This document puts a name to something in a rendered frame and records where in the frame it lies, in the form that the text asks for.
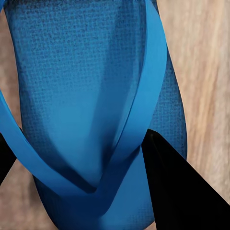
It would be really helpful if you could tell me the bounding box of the sandal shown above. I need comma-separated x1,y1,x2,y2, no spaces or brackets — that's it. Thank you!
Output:
0,0,187,230

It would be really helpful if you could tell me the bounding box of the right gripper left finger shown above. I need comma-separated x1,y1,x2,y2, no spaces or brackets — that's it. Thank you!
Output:
0,133,17,185

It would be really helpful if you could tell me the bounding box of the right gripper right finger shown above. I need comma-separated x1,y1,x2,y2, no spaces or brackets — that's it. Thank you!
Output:
141,129,230,230

